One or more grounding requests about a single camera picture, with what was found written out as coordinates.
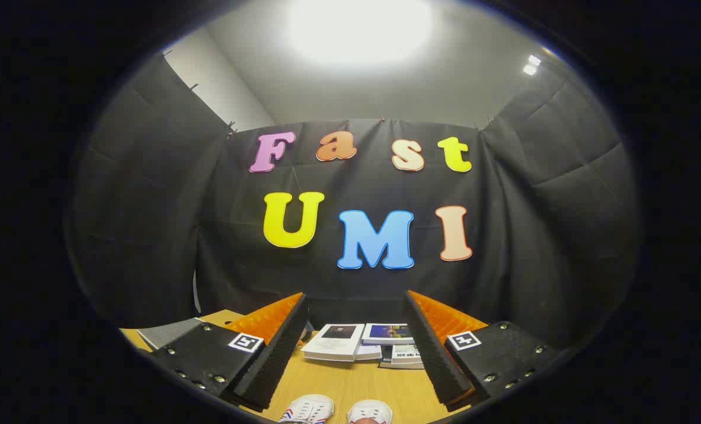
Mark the book with blue cover picture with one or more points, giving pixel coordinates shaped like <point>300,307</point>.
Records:
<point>388,333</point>

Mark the white shoe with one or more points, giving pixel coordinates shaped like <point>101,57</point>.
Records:
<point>371,410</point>
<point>309,409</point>

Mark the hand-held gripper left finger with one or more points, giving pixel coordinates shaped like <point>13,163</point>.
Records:
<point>279,353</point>

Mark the large ceiling light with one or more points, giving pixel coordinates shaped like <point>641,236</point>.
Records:
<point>359,29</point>

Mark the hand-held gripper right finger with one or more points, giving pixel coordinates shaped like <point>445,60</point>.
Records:
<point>435,359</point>

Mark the dark book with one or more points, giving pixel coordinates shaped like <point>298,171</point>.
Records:
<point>385,364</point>

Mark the book with pale teal cover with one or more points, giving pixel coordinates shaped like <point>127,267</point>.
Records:
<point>408,353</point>

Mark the plain white book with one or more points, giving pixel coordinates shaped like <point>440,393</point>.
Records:
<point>369,351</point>

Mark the white book with portrait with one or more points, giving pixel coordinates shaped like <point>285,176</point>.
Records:
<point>332,341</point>

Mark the grey fabric storage box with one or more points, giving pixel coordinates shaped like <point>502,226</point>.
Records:
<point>168,333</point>

